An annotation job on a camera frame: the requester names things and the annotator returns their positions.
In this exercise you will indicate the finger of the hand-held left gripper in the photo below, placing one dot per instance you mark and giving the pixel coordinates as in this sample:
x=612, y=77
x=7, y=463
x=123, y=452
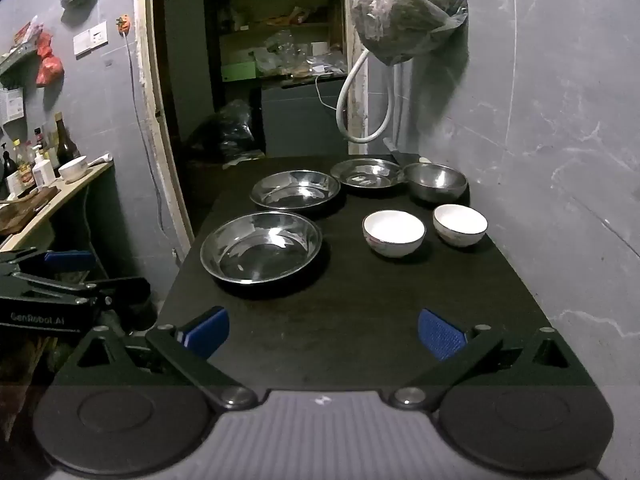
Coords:
x=122, y=291
x=67, y=261

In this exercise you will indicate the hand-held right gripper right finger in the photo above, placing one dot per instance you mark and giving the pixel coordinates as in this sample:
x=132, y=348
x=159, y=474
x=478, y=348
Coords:
x=440, y=335

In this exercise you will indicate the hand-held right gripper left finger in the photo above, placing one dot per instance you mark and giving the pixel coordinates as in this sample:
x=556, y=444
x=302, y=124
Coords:
x=207, y=332

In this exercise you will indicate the stainless steel plate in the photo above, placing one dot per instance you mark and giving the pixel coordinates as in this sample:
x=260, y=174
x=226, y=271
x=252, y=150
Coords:
x=260, y=255
x=367, y=177
x=295, y=192

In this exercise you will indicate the white ceramic bowl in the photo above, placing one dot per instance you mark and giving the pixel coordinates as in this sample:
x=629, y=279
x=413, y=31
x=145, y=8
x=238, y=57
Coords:
x=392, y=227
x=460, y=222

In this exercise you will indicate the stainless steel bowl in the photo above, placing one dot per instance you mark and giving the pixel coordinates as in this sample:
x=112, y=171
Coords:
x=435, y=182

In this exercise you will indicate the wooden cutting board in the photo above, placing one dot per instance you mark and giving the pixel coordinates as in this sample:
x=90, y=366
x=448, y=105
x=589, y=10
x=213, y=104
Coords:
x=25, y=210

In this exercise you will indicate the beige kitchen counter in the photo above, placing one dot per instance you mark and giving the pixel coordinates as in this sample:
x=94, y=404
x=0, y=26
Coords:
x=75, y=187

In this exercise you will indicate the white bowl with dark rim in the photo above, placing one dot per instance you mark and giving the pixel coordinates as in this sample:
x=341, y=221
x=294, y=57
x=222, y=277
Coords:
x=73, y=167

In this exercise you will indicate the white plastic bottle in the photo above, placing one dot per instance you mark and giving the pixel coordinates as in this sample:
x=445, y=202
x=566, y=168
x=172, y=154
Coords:
x=44, y=170

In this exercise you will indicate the red label sauce bottle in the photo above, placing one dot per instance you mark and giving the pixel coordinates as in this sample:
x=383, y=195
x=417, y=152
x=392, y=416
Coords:
x=25, y=172

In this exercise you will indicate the dark pump bottle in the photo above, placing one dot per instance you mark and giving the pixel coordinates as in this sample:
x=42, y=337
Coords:
x=9, y=172

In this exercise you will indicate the white tube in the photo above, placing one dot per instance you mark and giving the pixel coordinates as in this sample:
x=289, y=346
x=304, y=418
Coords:
x=100, y=159

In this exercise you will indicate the dark glass wine bottle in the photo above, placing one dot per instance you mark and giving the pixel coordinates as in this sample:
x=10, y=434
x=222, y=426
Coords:
x=65, y=145

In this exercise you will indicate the black plastic bag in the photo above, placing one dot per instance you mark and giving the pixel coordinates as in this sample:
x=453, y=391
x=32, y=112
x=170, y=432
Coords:
x=225, y=132

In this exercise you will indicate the red plastic bag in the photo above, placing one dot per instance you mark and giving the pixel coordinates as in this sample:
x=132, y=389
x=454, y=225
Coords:
x=45, y=45
x=50, y=71

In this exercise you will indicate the dark grey cabinet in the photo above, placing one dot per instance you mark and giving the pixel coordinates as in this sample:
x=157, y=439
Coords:
x=300, y=120

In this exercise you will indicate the red packet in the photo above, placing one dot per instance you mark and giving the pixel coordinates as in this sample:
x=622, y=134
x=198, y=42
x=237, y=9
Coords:
x=26, y=32

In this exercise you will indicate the green box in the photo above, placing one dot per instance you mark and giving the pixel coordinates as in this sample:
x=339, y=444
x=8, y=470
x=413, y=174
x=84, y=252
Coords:
x=239, y=71

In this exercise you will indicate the pile of clear plastic bags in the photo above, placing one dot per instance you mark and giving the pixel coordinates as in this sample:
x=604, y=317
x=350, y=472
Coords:
x=285, y=55

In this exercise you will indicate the hanging clear bag of greens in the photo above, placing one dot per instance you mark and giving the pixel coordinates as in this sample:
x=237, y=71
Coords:
x=407, y=10

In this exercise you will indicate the white wall paper sheet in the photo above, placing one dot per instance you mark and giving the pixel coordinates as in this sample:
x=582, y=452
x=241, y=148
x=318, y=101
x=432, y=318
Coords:
x=11, y=105

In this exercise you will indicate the pale door frame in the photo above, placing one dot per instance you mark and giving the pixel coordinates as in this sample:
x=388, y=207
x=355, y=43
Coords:
x=152, y=110

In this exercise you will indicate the metal wall shelf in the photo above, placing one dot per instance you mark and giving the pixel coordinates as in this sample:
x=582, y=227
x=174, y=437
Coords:
x=17, y=57

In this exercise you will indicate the white wall switch panel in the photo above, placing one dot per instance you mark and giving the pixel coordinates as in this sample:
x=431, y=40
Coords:
x=91, y=37

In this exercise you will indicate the orange wall hook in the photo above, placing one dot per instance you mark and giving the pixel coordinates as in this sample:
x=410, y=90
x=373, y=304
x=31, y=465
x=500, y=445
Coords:
x=124, y=24

